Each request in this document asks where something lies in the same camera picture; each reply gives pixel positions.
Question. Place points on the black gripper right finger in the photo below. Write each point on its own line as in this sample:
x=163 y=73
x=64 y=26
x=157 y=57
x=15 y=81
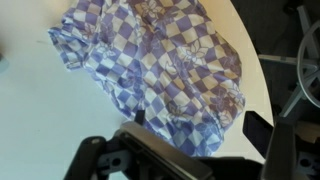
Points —
x=278 y=150

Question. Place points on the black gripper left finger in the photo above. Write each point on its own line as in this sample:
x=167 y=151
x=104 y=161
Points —
x=160 y=153

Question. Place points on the purple checkered floral shirt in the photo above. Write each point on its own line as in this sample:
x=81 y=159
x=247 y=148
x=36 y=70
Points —
x=166 y=73

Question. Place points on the grey metal spoked wheel base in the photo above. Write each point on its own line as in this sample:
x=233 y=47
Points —
x=308 y=63

